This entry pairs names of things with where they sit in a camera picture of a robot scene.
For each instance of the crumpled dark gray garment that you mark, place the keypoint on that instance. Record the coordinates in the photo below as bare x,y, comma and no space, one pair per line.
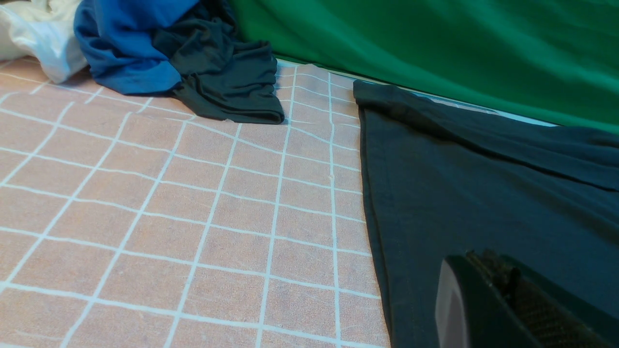
221,77

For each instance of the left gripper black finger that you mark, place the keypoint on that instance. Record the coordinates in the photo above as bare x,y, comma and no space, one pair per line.
494,301

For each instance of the blue garment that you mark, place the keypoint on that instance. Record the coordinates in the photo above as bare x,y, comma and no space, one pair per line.
115,36

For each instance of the green backdrop cloth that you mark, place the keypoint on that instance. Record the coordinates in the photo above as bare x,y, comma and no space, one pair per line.
552,60

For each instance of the pink grid tablecloth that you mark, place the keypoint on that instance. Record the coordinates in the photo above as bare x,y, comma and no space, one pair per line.
131,222

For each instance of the white garment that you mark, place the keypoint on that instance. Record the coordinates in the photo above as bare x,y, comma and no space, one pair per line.
43,29

